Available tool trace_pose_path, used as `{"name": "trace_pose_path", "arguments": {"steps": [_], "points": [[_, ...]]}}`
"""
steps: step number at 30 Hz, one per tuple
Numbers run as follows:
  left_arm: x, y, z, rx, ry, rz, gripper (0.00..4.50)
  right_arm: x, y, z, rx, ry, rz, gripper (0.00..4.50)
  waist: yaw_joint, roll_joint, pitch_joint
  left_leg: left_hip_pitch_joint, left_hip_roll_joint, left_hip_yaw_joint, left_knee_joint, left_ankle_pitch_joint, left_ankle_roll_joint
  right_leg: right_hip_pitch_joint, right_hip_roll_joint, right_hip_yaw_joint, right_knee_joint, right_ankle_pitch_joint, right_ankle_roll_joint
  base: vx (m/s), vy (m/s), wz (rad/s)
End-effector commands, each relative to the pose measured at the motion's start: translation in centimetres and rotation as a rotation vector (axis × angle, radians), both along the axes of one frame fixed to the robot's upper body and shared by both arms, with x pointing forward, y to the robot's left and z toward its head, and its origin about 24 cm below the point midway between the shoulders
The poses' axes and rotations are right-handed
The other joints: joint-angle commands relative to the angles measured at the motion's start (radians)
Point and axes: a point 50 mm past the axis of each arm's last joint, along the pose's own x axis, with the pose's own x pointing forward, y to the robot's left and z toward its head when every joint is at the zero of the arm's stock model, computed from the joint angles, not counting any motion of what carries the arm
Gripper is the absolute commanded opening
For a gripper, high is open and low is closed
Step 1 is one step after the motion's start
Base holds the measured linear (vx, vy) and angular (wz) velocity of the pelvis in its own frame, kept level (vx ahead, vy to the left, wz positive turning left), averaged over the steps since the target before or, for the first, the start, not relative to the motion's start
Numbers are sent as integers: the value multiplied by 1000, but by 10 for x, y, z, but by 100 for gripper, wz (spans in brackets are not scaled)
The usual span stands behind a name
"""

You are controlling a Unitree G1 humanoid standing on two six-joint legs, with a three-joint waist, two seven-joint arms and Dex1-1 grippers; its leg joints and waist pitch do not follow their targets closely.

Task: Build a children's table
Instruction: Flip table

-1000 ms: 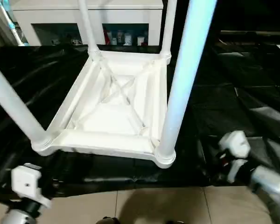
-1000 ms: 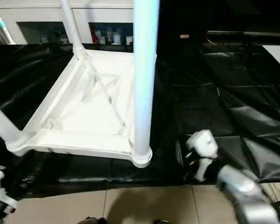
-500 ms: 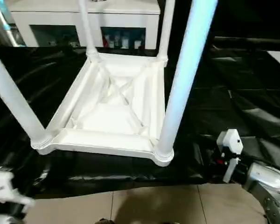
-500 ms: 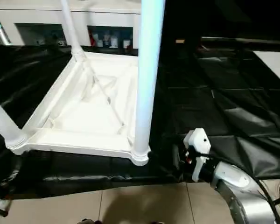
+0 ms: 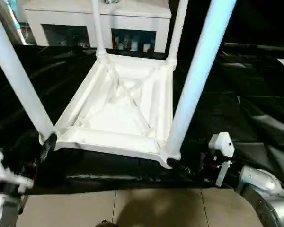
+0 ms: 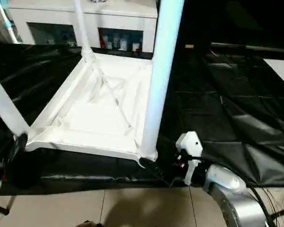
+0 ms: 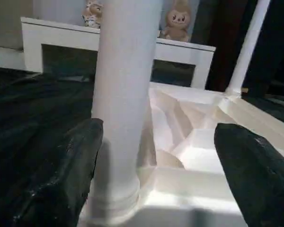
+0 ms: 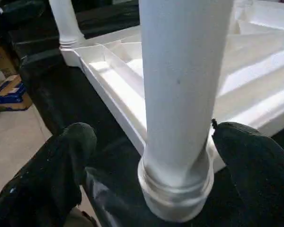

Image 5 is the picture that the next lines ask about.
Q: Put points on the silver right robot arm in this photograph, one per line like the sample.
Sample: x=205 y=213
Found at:
x=265 y=194

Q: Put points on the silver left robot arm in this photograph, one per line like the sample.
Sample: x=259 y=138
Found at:
x=0 y=210

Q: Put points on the white glass-door cabinet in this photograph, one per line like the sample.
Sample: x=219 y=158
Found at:
x=132 y=16

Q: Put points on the dark rounded robot foot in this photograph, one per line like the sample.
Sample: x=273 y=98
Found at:
x=105 y=223

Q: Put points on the grey crumpled object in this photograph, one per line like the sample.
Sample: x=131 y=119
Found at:
x=112 y=1

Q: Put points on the white plastic table top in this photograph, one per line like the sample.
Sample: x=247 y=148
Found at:
x=118 y=118

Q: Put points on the white pole with blue band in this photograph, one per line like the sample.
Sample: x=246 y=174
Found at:
x=14 y=21

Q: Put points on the black plastic mat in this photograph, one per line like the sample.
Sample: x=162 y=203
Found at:
x=236 y=118

